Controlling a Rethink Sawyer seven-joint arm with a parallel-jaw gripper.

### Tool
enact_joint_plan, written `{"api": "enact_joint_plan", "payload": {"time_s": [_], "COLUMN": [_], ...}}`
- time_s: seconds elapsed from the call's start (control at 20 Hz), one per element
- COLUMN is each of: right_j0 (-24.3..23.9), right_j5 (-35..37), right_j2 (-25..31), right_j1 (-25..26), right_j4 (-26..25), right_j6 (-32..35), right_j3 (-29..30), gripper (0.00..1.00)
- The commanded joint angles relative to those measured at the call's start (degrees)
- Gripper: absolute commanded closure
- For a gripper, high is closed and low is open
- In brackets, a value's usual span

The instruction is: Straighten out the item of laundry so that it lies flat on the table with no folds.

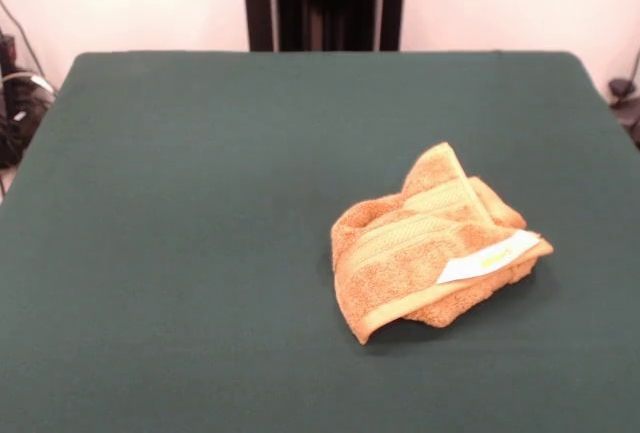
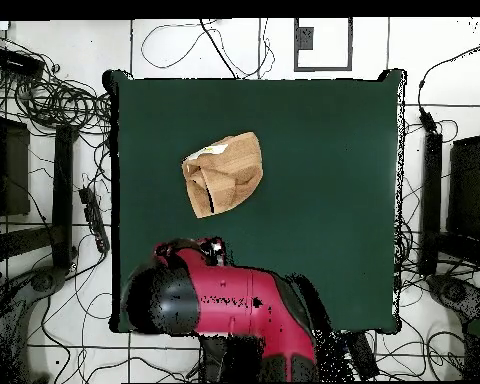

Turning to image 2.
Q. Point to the tan terry towel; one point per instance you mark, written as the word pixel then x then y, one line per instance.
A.
pixel 232 172

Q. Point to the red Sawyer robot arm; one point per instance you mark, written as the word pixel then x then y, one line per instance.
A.
pixel 232 296

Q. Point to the black power strip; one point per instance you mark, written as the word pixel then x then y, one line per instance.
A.
pixel 94 218
pixel 364 356

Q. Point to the dark green table cloth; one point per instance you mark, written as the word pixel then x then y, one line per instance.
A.
pixel 324 200

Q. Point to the grey stand base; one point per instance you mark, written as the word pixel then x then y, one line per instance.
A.
pixel 44 282
pixel 454 292

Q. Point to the black rectangular box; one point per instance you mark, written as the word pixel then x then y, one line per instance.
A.
pixel 18 64

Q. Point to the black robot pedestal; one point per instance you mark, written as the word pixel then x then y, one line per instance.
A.
pixel 240 360

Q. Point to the black metal frame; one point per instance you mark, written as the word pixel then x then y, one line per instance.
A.
pixel 432 192
pixel 62 192

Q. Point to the grey floor hatch frame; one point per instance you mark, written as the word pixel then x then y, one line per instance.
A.
pixel 304 38

